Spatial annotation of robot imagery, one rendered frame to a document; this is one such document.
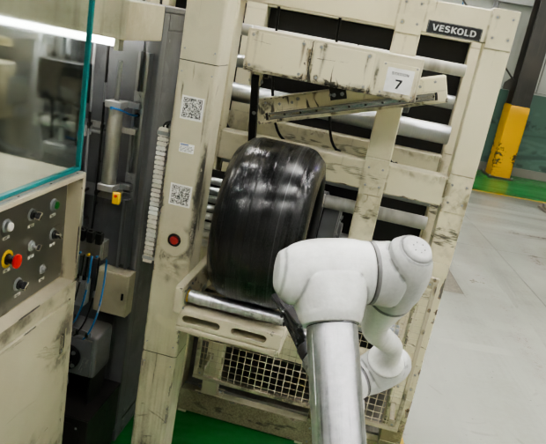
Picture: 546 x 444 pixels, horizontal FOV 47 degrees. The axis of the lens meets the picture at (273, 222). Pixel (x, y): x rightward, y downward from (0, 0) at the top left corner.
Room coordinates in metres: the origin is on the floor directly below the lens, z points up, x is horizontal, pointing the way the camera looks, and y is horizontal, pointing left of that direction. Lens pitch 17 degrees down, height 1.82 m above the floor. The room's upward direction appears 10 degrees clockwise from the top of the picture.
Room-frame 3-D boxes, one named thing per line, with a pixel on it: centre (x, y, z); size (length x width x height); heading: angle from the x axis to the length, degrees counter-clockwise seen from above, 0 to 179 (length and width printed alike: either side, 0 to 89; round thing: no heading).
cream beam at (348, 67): (2.33, -0.12, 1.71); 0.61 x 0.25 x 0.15; 82
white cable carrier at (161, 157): (2.06, 0.40, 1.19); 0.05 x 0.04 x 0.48; 172
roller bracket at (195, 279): (2.08, 0.23, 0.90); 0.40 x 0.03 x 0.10; 172
